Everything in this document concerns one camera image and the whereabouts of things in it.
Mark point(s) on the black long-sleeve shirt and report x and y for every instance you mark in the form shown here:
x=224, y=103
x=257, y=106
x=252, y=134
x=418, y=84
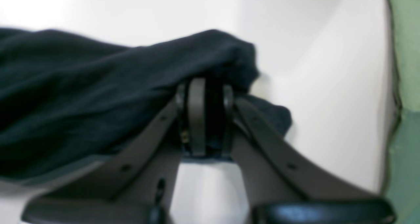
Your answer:
x=65, y=97

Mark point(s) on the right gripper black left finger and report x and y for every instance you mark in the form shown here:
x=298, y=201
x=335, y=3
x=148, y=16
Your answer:
x=136, y=186

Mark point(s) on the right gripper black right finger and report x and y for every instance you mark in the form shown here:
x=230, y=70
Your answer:
x=283, y=186

